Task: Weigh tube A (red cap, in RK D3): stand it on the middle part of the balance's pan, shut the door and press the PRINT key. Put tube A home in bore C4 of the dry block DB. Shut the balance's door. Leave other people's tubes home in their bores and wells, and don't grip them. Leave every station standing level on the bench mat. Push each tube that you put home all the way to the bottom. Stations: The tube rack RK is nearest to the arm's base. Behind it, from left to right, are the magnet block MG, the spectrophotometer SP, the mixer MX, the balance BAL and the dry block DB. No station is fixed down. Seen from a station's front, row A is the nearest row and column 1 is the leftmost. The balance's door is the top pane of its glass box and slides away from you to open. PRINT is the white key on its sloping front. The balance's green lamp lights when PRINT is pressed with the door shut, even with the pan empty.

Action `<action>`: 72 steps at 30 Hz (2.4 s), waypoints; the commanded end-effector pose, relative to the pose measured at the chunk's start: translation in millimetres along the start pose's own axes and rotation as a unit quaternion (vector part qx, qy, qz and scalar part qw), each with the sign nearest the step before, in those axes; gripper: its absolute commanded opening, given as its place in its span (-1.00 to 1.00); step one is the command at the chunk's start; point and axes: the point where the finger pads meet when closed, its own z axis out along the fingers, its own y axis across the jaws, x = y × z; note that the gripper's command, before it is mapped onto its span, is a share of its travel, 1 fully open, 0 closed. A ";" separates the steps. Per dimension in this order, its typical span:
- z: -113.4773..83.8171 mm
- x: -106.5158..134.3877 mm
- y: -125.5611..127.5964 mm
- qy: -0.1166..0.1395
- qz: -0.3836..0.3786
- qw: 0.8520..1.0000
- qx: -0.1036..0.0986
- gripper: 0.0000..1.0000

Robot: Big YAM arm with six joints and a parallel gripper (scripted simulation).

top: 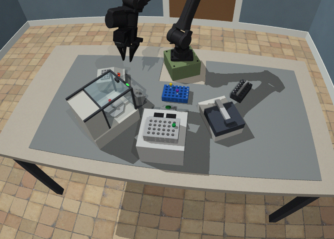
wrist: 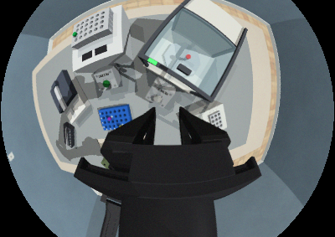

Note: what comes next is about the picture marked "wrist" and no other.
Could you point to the grey bench mat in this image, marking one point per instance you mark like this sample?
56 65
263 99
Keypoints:
236 94

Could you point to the blue tube rack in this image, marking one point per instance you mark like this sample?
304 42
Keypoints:
123 114

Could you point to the white block with round holes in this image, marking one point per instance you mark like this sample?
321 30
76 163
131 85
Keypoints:
211 113

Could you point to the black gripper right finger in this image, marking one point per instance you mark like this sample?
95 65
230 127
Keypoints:
200 131

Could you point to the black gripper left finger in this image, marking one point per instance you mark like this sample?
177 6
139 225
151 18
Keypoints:
134 131

